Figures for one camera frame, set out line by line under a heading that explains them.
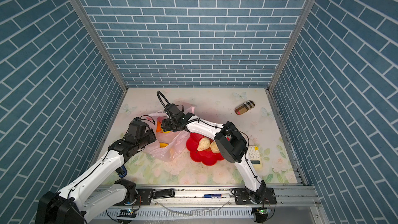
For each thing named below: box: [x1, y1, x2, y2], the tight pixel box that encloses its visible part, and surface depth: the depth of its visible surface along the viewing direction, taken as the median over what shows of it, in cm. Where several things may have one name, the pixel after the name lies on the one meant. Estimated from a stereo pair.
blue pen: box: [202, 193, 223, 199], surface depth 75 cm
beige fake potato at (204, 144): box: [196, 136, 211, 152], surface depth 88 cm
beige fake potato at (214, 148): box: [210, 141, 221, 154], surface depth 86 cm
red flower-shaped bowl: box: [186, 132, 224, 166], surface depth 88 cm
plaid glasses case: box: [234, 100, 255, 116], surface depth 108 cm
